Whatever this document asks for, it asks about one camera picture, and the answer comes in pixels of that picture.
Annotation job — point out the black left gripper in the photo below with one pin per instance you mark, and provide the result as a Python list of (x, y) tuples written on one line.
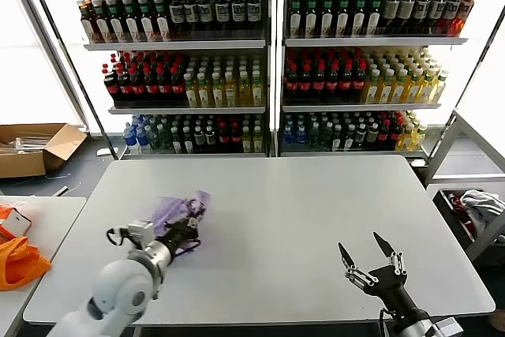
[(179, 236)]

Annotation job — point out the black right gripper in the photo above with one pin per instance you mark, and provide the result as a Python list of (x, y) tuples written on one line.
[(392, 293)]

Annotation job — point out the purple t-shirt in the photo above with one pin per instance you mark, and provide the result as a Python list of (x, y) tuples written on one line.
[(173, 210)]

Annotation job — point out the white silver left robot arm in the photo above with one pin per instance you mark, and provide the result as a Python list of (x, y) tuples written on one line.
[(122, 289)]

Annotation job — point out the dark bottle white cap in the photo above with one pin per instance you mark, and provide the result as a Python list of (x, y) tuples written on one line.
[(337, 139), (361, 136), (349, 139), (188, 141), (177, 141), (200, 139), (372, 136), (211, 139)]

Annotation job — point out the clear bottle green label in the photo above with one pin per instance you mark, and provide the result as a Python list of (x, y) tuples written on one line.
[(166, 139), (325, 137), (313, 137), (155, 139)]

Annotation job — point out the cola bottle red cap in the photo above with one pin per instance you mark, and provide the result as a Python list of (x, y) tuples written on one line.
[(126, 88), (224, 139), (112, 88), (346, 84), (384, 135), (292, 84), (305, 84), (333, 84), (236, 139), (178, 87), (165, 87), (359, 84), (139, 88), (152, 87), (319, 84), (395, 133)]

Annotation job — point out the dark grey storage bin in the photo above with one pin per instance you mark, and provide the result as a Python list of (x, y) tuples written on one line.
[(450, 214)]

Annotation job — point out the yellow juice bottle green label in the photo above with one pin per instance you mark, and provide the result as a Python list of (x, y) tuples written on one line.
[(372, 90), (427, 90), (386, 90), (405, 139), (258, 141), (218, 94), (231, 94), (204, 94), (440, 90), (247, 141), (244, 94), (192, 94), (399, 90), (413, 90), (419, 139), (258, 94)]

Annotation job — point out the water bottle blue label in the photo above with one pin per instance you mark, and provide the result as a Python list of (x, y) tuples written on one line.
[(301, 139), (143, 139), (289, 139), (131, 139)]

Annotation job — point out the red crumpled garment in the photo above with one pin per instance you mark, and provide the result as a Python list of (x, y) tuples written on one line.
[(457, 203)]

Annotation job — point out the small white flat object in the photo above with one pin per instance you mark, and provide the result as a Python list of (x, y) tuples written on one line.
[(104, 152)]

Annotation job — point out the grey white crumpled garment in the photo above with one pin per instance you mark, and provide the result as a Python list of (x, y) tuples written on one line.
[(481, 204)]

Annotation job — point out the thin grey strip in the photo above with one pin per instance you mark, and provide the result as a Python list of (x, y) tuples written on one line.
[(67, 189)]

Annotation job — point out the small white side table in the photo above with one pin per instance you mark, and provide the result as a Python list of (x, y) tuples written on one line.
[(51, 226)]

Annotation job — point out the grey metal shelf unit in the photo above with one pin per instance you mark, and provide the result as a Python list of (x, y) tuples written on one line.
[(375, 42), (177, 46)]

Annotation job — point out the orange and white carton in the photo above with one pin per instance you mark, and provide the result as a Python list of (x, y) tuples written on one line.
[(16, 222)]

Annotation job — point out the open brown cardboard box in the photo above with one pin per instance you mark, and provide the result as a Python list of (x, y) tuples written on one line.
[(23, 163)]

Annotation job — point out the orange fabric bag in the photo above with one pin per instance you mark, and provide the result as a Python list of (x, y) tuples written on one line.
[(19, 266)]

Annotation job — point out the clear plastic wrapped packets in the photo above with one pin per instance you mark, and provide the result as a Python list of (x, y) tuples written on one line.
[(23, 145)]

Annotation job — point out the dark tea bottle green label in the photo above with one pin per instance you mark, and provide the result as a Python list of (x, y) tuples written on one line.
[(132, 25), (311, 21), (359, 21), (296, 21), (103, 25), (375, 21), (162, 25), (343, 21), (147, 25), (117, 25), (327, 21)]

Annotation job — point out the dark drink bottle grey label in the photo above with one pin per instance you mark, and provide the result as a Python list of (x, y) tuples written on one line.
[(406, 11), (391, 11), (238, 12), (437, 11), (223, 13), (206, 13), (452, 11), (254, 12), (178, 15), (192, 15), (422, 11)]

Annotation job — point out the red tea bottle white label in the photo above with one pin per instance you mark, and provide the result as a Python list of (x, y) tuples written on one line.
[(88, 27)]

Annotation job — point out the red drink bottle grey label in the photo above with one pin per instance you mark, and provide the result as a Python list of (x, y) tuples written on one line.
[(466, 11)]

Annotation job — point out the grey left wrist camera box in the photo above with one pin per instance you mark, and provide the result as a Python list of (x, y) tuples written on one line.
[(140, 230)]

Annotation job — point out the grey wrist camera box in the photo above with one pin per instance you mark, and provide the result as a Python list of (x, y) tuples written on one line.
[(140, 230), (447, 329)]

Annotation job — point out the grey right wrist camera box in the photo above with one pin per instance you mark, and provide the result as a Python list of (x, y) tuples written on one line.
[(447, 329)]

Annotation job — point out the grey metal cart frame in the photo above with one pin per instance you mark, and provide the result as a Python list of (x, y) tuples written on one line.
[(485, 242)]

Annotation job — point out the slanted grey frame post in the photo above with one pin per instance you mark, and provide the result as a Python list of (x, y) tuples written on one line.
[(462, 96), (59, 43)]

